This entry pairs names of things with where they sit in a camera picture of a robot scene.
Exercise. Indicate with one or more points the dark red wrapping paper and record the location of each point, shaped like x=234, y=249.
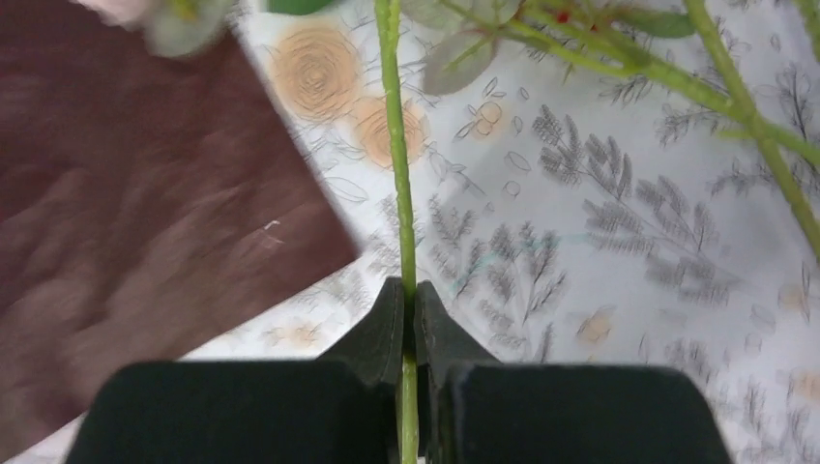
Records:
x=148, y=205

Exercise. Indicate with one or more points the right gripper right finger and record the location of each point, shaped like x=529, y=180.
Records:
x=476, y=409

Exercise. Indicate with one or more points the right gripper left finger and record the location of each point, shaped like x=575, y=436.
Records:
x=337, y=408

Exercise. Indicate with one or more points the pink fake flower bouquet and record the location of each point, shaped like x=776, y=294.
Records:
x=400, y=192

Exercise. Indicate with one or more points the floral tablecloth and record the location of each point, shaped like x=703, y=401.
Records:
x=239, y=203

